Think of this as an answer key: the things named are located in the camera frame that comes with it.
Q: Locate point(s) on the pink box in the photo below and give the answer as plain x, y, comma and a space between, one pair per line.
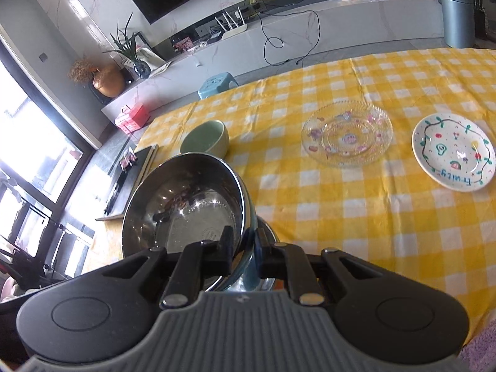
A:
183, 43

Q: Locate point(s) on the red box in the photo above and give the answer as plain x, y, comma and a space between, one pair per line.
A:
133, 118

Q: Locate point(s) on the white plate green wavy drawing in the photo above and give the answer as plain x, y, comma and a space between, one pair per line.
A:
453, 151

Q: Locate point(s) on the copper vase with dried flowers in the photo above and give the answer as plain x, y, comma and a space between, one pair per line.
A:
108, 81

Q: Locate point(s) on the light blue plastic stool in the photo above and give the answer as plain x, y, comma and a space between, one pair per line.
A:
217, 83

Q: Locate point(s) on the yellow checkered tablecloth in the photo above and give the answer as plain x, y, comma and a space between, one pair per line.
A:
348, 221

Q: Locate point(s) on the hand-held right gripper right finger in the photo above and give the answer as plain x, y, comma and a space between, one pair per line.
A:
259, 255

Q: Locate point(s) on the white router with antennas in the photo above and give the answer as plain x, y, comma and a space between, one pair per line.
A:
232, 31

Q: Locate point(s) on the framed picture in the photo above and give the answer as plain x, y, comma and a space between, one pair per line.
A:
153, 56

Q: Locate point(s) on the black framed board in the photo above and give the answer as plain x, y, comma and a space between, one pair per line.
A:
131, 178

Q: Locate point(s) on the grey round trash can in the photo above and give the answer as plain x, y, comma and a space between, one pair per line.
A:
457, 15

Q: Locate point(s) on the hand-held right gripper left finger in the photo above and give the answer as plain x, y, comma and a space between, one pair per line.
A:
228, 242

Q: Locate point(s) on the pale green ceramic bowl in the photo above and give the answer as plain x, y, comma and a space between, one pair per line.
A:
201, 139

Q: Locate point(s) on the stainless steel bowl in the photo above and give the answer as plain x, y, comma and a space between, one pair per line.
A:
270, 234
186, 209

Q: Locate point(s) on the large window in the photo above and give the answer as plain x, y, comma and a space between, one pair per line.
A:
31, 143

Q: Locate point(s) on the purple fluffy rug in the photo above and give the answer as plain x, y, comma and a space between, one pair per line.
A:
480, 350

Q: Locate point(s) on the clear glass patterned plate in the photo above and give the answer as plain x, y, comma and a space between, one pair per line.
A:
347, 135

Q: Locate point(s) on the green plant in blue vase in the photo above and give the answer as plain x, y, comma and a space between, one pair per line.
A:
141, 68

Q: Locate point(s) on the white marble TV cabinet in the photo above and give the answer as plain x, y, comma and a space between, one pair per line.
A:
348, 23

